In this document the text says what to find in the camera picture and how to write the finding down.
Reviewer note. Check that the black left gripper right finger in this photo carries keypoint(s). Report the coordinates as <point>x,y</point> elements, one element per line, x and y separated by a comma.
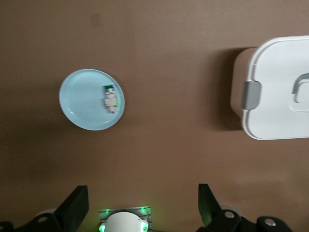
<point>217,220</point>

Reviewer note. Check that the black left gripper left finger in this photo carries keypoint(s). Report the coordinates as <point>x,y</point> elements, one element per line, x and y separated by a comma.
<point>70,212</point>

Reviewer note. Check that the white lunch box grey clips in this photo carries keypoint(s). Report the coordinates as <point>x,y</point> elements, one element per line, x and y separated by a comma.
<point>275,72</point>

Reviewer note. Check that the light blue round plate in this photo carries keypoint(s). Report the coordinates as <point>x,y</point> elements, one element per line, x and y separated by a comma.
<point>82,101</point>

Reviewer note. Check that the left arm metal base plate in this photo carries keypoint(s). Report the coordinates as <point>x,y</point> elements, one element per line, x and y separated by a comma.
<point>146,209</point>

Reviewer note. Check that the white green push-button switch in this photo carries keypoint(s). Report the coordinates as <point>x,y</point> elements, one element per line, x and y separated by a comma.
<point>110,99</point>

